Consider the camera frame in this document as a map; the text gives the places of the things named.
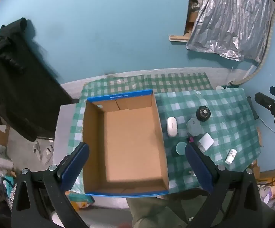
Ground small-check green tablecloth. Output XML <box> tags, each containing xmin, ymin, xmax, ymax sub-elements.
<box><xmin>79</xmin><ymin>72</ymin><xmax>212</xmax><ymax>100</ymax></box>

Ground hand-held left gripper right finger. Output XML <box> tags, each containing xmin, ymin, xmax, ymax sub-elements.
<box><xmin>185</xmin><ymin>144</ymin><xmax>266</xmax><ymax>228</ymax></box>

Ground silver foil sheet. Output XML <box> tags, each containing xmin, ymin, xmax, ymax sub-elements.
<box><xmin>186</xmin><ymin>0</ymin><xmax>275</xmax><ymax>62</ymax></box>

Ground teal round tin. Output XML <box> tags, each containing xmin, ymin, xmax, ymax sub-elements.
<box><xmin>176</xmin><ymin>142</ymin><xmax>188</xmax><ymax>156</ymax></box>

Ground large-check green plastic tablecloth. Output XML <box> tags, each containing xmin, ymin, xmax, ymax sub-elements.
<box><xmin>66</xmin><ymin>87</ymin><xmax>262</xmax><ymax>195</ymax></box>

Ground printed packet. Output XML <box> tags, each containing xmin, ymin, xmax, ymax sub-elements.
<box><xmin>65</xmin><ymin>190</ymin><xmax>95</xmax><ymax>211</ymax></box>

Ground wooden plank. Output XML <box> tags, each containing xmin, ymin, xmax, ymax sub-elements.
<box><xmin>168</xmin><ymin>35</ymin><xmax>190</xmax><ymax>44</ymax></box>

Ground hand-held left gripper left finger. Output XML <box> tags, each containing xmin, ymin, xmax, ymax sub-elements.
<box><xmin>11</xmin><ymin>142</ymin><xmax>90</xmax><ymax>228</ymax></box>

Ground white earbuds case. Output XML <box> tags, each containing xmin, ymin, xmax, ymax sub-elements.
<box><xmin>167</xmin><ymin>116</ymin><xmax>178</xmax><ymax>137</ymax></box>

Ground white charger block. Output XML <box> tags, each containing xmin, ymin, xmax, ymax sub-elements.
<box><xmin>197</xmin><ymin>133</ymin><xmax>215</xmax><ymax>152</ymax></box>

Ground clear octagonal plastic box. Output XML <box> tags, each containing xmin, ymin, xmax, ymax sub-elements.
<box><xmin>186</xmin><ymin>118</ymin><xmax>201</xmax><ymax>137</ymax></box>

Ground thin white cable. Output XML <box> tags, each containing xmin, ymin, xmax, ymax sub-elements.
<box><xmin>258</xmin><ymin>119</ymin><xmax>275</xmax><ymax>140</ymax></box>

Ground white sandal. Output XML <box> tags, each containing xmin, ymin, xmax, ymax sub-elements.
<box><xmin>44</xmin><ymin>145</ymin><xmax>55</xmax><ymax>165</ymax></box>
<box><xmin>33</xmin><ymin>141</ymin><xmax>43</xmax><ymax>161</ymax></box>

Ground blue-edged cardboard box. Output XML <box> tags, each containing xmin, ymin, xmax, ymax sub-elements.
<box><xmin>82</xmin><ymin>89</ymin><xmax>170</xmax><ymax>197</ymax></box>

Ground teal carton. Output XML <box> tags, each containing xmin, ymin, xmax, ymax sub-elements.
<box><xmin>3</xmin><ymin>174</ymin><xmax>18</xmax><ymax>201</ymax></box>

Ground white pill bottle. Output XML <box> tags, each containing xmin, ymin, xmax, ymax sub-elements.
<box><xmin>225</xmin><ymin>149</ymin><xmax>237</xmax><ymax>165</ymax></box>

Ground round black cooling fan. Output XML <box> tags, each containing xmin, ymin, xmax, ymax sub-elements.
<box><xmin>196</xmin><ymin>105</ymin><xmax>211</xmax><ymax>123</ymax></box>

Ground black cloth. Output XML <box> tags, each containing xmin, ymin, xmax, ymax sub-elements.
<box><xmin>0</xmin><ymin>17</ymin><xmax>80</xmax><ymax>142</ymax></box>

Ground person's olive trousers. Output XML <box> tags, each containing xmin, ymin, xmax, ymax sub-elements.
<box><xmin>127</xmin><ymin>188</ymin><xmax>247</xmax><ymax>228</ymax></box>

